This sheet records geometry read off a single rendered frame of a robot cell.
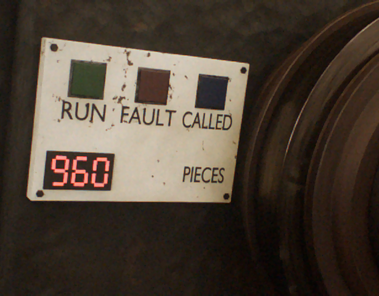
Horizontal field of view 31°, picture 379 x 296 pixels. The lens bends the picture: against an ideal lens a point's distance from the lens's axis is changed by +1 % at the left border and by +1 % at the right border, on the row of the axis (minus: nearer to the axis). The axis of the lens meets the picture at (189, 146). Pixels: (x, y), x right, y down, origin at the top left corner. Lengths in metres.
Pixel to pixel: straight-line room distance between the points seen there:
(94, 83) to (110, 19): 0.08
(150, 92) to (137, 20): 0.09
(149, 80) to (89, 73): 0.07
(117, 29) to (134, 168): 0.16
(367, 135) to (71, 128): 0.33
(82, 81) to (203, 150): 0.18
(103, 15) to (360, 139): 0.32
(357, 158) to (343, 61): 0.11
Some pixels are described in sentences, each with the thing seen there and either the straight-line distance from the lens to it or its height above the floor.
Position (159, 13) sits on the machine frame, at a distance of 0.82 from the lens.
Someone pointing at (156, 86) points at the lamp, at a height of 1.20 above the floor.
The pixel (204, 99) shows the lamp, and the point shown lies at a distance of 0.83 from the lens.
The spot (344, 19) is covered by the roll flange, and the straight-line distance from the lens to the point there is 0.85.
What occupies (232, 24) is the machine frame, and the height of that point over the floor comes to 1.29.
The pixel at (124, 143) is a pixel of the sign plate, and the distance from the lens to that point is 0.80.
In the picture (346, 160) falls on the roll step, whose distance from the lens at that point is 0.77.
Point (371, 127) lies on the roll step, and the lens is 0.77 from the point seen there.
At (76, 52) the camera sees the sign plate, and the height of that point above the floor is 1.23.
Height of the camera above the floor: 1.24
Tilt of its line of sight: 8 degrees down
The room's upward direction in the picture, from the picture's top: 7 degrees clockwise
